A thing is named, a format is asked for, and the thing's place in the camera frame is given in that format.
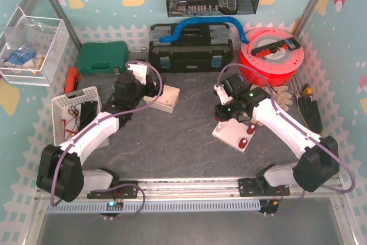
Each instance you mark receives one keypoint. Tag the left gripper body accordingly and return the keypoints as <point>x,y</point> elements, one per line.
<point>155,89</point>

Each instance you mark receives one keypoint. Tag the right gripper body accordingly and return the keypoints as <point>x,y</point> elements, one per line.
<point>219,110</point>

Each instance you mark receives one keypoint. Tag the white spring tray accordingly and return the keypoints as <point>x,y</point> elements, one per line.
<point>168,100</point>

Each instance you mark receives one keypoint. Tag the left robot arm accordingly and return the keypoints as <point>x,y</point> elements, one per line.
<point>61,167</point>

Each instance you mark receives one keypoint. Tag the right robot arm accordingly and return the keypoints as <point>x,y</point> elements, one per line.
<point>317,156</point>

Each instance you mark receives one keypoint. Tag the white peg board fixture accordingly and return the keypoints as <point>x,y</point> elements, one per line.
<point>231,132</point>

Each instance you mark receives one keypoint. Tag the green plastic case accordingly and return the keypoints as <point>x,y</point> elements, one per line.
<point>102,57</point>

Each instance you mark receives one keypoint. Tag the beige work glove rear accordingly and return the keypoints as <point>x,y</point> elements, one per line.
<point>283,97</point>

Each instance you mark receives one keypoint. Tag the black circuit board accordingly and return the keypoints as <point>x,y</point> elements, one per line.
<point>88,113</point>

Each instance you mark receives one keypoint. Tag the red tubing spool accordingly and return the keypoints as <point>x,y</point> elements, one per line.
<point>278,68</point>

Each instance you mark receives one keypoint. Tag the orange utility knife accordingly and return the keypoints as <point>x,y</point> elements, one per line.
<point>73,79</point>

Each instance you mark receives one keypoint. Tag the black tool box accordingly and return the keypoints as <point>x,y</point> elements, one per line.
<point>199,48</point>

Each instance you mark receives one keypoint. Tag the white perforated basket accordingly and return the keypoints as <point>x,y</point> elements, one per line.
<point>66,112</point>

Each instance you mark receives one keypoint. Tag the black rubber glove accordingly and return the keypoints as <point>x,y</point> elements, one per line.
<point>309,112</point>

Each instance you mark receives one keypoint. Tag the blue white gloves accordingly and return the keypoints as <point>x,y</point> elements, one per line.
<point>22,57</point>

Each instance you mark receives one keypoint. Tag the yellow handled tool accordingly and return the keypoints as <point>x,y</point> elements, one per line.
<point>305,91</point>

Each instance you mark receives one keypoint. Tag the black socket holder rail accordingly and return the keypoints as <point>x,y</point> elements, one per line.
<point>287,44</point>

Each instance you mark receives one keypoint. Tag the clear acrylic wall box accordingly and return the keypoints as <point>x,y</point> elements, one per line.
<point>47,36</point>

